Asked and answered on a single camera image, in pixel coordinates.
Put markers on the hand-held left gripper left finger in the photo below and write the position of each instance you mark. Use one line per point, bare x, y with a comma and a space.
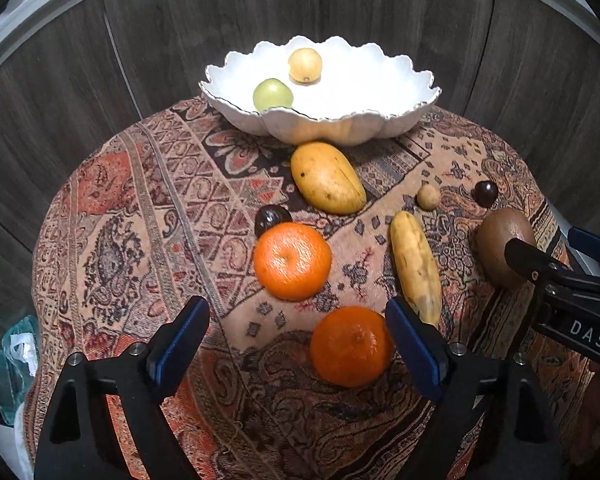
180, 345

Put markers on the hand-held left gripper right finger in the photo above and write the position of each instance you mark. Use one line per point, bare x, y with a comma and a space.
412, 347

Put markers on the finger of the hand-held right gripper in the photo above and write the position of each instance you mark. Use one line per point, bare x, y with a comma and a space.
592, 245
535, 262

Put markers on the brown kiwi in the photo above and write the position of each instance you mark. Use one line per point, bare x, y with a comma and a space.
502, 245

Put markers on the orange tangerine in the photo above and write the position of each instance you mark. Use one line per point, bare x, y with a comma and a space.
291, 261
351, 346

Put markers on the small yellow banana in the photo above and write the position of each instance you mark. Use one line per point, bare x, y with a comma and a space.
416, 265

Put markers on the small dark cherry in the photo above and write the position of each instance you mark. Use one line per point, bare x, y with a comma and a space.
485, 192

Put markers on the small tan longan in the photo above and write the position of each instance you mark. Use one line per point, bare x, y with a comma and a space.
428, 196

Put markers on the large dark plum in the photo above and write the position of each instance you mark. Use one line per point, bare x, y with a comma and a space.
271, 219

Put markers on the yellow mango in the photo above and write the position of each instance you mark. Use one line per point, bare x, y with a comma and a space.
325, 177

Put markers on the white scalloped ceramic bowl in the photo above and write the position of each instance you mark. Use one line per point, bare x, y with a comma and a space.
330, 90

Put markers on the patterned paisley tablecloth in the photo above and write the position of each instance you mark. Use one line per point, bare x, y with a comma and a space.
145, 240

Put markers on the teal plastic bag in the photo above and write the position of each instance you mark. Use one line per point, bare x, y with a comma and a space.
15, 360

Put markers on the round green fruit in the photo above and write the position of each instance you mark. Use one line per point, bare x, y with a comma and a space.
271, 94

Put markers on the round yellow fruit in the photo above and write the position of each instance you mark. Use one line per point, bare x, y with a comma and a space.
305, 65

